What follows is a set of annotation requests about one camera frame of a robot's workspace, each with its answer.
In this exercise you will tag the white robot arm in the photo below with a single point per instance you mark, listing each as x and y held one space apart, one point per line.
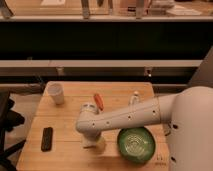
190 114

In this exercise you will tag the black remote control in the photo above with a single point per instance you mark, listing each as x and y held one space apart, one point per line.
46 144

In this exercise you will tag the orange carrot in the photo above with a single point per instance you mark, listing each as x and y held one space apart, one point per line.
98 101

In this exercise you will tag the white paper cup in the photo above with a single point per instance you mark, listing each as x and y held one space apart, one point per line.
56 93

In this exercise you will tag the white sponge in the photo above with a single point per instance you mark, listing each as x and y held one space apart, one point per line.
86 143

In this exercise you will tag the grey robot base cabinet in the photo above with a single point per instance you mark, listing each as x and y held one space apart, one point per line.
203 76

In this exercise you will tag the black office chair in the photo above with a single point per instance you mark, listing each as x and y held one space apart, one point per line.
8 120

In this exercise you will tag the grey window rail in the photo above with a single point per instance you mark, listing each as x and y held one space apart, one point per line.
98 63

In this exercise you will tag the green ceramic bowl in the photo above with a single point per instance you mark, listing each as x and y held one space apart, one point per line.
136 144

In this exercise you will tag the white tube bottle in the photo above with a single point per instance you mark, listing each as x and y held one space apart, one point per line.
135 98

